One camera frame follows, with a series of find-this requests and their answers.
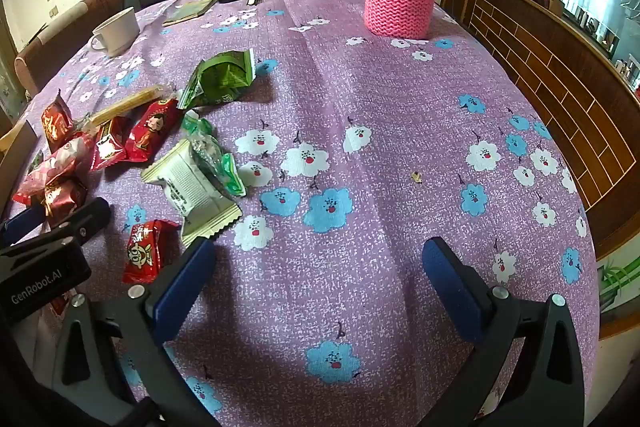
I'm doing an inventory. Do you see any thin green booklet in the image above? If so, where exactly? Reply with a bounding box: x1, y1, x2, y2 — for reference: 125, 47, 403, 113
162, 0, 219, 27

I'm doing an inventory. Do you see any large green snack packet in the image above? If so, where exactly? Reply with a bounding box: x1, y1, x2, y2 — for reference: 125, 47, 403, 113
177, 49, 257, 111

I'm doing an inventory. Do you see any red snack packet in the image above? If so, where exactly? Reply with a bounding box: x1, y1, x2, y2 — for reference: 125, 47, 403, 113
90, 117, 132, 172
41, 89, 76, 152

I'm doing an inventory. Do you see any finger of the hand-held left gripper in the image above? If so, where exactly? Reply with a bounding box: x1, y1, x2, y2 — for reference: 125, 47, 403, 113
30, 197, 112, 249
0, 205, 51, 248

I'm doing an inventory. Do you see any clear green candy packet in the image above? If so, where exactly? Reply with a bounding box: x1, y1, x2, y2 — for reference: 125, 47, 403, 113
181, 112, 247, 198

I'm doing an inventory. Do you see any white green snack packet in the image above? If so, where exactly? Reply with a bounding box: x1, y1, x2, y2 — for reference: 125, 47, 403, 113
141, 139, 242, 249

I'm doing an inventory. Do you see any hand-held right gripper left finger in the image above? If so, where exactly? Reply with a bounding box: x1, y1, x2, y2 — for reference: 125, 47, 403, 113
50, 237, 221, 427

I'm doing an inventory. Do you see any white ceramic cup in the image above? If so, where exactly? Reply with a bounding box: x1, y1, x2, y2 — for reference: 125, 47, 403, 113
89, 7, 141, 58

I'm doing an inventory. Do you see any cardboard box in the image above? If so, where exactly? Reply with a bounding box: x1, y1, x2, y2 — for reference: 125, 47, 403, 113
0, 119, 41, 218

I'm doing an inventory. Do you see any brown chair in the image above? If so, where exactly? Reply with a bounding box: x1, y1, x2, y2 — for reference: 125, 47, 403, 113
14, 0, 126, 98

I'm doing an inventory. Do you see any purple floral tablecloth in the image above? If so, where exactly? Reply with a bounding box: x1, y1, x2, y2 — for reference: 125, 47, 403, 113
0, 0, 601, 427

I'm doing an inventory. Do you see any dark red gold packet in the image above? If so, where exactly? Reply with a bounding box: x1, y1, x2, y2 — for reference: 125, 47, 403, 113
42, 179, 89, 226

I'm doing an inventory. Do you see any pink snack packet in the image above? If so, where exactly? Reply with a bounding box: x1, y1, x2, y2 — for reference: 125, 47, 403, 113
12, 134, 97, 204

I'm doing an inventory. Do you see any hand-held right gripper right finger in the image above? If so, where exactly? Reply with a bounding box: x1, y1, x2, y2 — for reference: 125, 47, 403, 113
421, 237, 586, 427

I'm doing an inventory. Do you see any long breadstick packet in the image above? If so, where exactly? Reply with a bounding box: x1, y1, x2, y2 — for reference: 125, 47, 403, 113
72, 86, 178, 131

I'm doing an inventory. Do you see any red cartoon candy packet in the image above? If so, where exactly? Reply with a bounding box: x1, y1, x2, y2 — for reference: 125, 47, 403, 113
122, 219, 182, 285

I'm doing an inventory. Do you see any red packet with face print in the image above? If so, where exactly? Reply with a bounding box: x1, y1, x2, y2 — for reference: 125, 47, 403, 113
124, 98, 182, 164

